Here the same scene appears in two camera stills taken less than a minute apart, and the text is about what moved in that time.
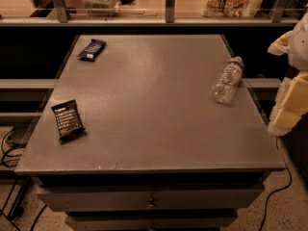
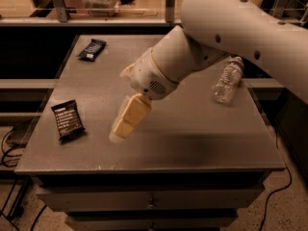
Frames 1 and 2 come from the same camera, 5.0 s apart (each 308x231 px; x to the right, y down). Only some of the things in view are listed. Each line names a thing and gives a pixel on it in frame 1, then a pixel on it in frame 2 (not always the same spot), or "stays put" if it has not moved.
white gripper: x=299 y=50 → x=148 y=75
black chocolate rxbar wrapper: x=68 y=120 stays put
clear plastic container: x=103 y=1 stays put
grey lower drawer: x=153 y=220 stays put
